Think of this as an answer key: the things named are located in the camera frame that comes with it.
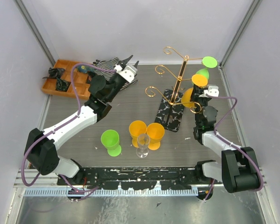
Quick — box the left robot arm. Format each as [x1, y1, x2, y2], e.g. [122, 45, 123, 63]
[22, 57, 138, 185]

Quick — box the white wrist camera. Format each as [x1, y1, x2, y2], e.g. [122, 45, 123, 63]
[199, 85, 219, 98]
[114, 64, 137, 83]

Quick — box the gold wine glass rack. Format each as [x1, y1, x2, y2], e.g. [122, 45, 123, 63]
[145, 46, 191, 133]

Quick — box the orange wooden compartment tray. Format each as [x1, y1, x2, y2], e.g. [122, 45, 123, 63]
[41, 59, 91, 100]

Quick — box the black crumpled cloth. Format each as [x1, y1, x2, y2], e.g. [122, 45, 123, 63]
[44, 68, 65, 79]

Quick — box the black mounting base plate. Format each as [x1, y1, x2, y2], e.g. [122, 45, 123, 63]
[57, 166, 215, 190]

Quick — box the striped black white cloth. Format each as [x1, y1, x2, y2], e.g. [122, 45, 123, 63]
[93, 57, 138, 90]

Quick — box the dark crumpled cloth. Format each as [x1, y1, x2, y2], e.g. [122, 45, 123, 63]
[55, 78, 71, 92]

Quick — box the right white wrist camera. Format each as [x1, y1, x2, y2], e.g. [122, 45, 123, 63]
[199, 85, 219, 98]

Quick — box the blue patterned cloth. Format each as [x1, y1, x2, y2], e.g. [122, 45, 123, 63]
[74, 63, 97, 74]

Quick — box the green plastic goblet front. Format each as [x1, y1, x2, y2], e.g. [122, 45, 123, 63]
[101, 129, 122, 157]

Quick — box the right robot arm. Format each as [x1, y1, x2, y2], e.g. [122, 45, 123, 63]
[190, 85, 264, 193]

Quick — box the orange plastic goblet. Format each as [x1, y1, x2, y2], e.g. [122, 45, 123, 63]
[129, 120, 147, 147]
[147, 123, 165, 150]
[181, 73, 209, 108]

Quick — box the green plastic goblet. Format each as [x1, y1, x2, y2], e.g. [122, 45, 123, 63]
[195, 56, 218, 80]
[101, 129, 122, 157]

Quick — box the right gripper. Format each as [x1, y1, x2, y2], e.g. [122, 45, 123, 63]
[190, 84, 211, 125]

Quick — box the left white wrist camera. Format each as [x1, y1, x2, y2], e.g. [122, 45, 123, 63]
[114, 64, 137, 83]

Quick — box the clear wine glass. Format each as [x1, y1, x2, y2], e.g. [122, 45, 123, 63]
[136, 134, 150, 158]

